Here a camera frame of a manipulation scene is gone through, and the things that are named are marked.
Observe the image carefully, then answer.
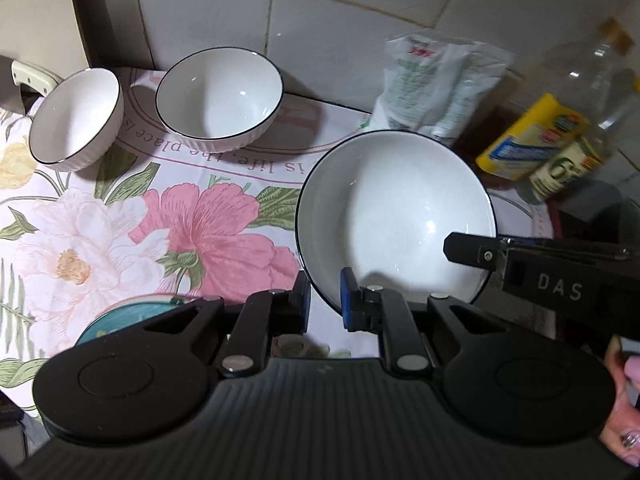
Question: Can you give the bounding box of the white plastic seasoning bag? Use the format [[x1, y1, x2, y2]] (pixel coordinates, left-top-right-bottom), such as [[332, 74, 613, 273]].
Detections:
[[362, 29, 514, 146]]

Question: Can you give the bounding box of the blue fried egg plate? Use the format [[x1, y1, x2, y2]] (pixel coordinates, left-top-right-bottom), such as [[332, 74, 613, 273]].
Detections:
[[76, 292, 198, 346]]

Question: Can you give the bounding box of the white ribbed bowl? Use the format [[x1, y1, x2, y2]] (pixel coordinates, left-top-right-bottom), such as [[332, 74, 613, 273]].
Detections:
[[28, 68, 124, 172], [155, 47, 284, 154], [295, 130, 497, 309]]

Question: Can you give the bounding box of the vinegar bottle yellow cap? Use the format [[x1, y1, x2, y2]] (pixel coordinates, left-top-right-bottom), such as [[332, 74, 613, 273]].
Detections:
[[518, 70, 639, 204]]

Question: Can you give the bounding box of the person's right hand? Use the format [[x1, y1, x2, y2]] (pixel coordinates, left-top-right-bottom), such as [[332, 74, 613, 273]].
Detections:
[[599, 336, 639, 467]]

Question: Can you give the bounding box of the oil bottle yellow label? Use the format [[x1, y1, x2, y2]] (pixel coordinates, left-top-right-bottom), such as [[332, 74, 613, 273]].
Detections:
[[475, 18, 634, 183]]

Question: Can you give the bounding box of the floral table cloth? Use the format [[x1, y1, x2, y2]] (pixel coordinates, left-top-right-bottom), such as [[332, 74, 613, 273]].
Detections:
[[0, 65, 557, 413]]

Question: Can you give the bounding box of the cream cutting board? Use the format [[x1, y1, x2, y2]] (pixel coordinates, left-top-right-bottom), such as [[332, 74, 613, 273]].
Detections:
[[0, 0, 99, 78]]

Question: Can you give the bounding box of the cleaver with cream handle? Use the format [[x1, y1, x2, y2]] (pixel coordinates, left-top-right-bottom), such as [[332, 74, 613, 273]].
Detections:
[[11, 60, 62, 96]]

